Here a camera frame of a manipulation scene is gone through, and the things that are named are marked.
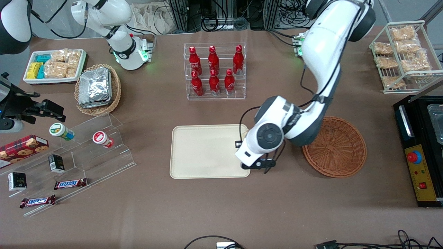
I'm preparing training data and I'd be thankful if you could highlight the red lid cup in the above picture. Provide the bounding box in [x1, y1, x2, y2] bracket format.
[92, 130, 114, 149]

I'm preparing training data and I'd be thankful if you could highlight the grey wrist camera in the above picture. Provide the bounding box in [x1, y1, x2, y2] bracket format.
[0, 117, 25, 134]

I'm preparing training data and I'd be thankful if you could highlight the black floor cable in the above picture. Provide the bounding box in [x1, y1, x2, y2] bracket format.
[183, 235, 245, 249]

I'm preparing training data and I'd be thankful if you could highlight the oval wicker basket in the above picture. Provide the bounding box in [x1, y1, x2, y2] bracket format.
[74, 64, 122, 117]

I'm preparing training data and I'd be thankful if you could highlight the white wire rack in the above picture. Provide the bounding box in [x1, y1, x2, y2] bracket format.
[369, 20, 443, 94]

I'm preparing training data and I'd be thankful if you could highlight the red emergency stop button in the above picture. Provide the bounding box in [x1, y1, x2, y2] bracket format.
[407, 150, 423, 165]

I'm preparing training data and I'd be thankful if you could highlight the round brown wicker basket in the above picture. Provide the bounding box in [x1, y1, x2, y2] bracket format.
[302, 116, 368, 178]

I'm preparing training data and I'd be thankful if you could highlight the silver foil pouch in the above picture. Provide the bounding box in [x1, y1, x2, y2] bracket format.
[78, 67, 113, 109]

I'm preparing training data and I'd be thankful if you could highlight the green lid cup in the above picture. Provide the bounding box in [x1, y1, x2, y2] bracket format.
[49, 122, 75, 141]

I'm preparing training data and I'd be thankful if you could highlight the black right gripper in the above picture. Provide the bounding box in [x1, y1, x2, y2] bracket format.
[0, 88, 66, 125]

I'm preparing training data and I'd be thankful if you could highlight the yellow control panel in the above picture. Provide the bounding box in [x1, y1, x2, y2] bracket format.
[404, 144, 437, 202]

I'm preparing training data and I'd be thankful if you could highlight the small black box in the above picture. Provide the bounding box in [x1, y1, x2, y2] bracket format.
[8, 172, 27, 192]
[48, 154, 65, 174]

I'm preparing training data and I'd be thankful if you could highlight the silver machine handle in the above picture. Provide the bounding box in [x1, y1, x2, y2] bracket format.
[398, 105, 415, 138]

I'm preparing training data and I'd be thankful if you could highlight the black sealing machine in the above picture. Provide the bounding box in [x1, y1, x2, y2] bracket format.
[393, 95, 443, 208]

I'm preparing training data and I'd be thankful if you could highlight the cream plastic tray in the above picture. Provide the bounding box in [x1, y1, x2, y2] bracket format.
[169, 124, 251, 179]

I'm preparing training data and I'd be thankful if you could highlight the metal lever bar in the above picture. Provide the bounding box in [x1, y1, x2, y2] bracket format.
[408, 80, 443, 104]

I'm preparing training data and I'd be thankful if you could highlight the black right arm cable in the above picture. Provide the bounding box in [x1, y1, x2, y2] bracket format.
[30, 0, 88, 39]

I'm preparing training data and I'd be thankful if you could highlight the white plastic bin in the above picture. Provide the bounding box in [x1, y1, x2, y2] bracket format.
[23, 49, 87, 85]

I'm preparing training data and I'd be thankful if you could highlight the black cable bundle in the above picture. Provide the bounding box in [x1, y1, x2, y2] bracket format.
[315, 230, 443, 249]

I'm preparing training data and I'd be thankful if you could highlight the metal machine tray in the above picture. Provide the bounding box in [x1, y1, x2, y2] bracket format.
[427, 103, 443, 145]

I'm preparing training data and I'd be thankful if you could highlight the clear bag of snacks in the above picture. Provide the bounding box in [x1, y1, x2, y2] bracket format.
[67, 50, 82, 68]
[401, 52, 432, 73]
[390, 26, 418, 42]
[51, 49, 69, 63]
[381, 76, 406, 89]
[395, 40, 422, 54]
[44, 61, 69, 79]
[374, 56, 399, 69]
[373, 41, 394, 55]

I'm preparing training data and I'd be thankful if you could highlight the aluminium frame post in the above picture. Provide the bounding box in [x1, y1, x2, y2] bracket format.
[264, 0, 281, 30]
[168, 0, 189, 32]

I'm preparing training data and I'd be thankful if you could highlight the clear acrylic stepped display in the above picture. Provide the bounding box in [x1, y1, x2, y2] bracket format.
[0, 113, 137, 217]

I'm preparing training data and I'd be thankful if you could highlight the Snickers bar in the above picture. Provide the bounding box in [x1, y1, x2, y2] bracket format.
[53, 178, 88, 190]
[19, 195, 56, 209]

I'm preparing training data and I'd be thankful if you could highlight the beige cloth bag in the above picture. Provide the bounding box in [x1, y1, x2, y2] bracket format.
[131, 1, 178, 35]

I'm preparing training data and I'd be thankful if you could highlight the yellow snack packet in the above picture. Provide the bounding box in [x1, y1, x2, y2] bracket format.
[27, 62, 44, 80]

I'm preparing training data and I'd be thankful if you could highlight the red cookie box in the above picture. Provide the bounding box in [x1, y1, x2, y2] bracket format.
[0, 135, 49, 169]

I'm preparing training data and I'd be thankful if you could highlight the red cola bottle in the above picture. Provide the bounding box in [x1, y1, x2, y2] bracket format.
[224, 68, 236, 95]
[209, 69, 221, 96]
[208, 45, 219, 74]
[233, 45, 244, 75]
[189, 46, 202, 75]
[191, 71, 204, 97]

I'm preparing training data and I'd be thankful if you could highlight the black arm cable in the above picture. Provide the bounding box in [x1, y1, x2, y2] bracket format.
[238, 106, 261, 143]
[30, 0, 88, 39]

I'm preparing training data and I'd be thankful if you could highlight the clear acrylic bottle rack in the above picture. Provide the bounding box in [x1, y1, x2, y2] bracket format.
[183, 43, 247, 100]

